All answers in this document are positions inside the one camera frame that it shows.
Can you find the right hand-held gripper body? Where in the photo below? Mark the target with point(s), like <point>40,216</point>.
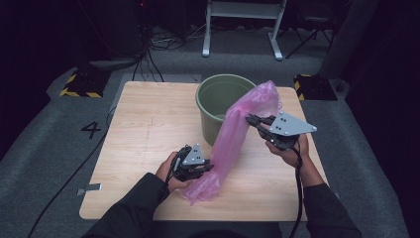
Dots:
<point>289,127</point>

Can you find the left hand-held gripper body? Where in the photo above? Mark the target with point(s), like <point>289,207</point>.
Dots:
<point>194,157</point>

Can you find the pink plastic trash bag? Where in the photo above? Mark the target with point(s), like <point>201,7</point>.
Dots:
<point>231,139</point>

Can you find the green ribbed trash bin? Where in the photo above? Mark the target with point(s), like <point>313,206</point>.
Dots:
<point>214,99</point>

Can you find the person's right hand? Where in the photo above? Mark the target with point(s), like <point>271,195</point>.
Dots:
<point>292,157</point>

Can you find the person's left hand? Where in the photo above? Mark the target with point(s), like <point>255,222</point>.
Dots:
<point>166,173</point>

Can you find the black yellow striped stand base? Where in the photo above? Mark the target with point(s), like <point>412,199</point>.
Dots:
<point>86,84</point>
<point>315,88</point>

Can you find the grey tape strip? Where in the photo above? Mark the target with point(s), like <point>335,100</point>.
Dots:
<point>337,195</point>
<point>89,189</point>

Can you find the black tripod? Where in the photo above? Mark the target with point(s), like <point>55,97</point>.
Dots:
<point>313,28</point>

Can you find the grey curtain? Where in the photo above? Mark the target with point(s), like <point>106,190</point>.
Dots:
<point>350,36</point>

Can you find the white metal stand frame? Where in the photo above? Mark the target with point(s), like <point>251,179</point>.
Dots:
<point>242,9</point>

